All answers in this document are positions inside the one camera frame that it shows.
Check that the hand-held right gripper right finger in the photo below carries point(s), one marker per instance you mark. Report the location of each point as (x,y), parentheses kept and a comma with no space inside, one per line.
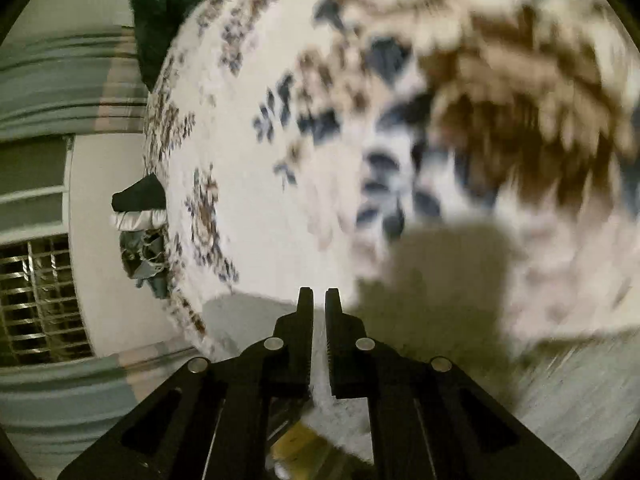
(334,320)

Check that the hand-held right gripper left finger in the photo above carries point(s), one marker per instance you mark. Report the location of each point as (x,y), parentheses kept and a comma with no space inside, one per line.
(304,320)

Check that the grey fuzzy pants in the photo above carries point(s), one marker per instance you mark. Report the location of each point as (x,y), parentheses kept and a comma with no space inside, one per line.
(575,400)

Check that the yellow object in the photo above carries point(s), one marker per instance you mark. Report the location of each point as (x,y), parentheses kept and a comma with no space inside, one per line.
(295,441)

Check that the floral printed blanket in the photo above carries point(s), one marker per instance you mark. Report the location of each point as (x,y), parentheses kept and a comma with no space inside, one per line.
(240,160)

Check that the white folded cloth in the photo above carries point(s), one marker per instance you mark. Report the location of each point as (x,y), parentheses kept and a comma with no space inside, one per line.
(137,220)

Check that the black folded cloth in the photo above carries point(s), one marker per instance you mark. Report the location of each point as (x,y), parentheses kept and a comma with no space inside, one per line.
(141,195)

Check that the grey striped curtain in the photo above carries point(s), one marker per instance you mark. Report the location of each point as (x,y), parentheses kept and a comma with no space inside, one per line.
(65,395)
(60,80)

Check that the window with metal grille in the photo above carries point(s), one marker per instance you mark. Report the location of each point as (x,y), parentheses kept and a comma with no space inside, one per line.
(35,285)

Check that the dark green cloth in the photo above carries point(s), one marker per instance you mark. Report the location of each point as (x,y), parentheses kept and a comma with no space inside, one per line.
(160,5)

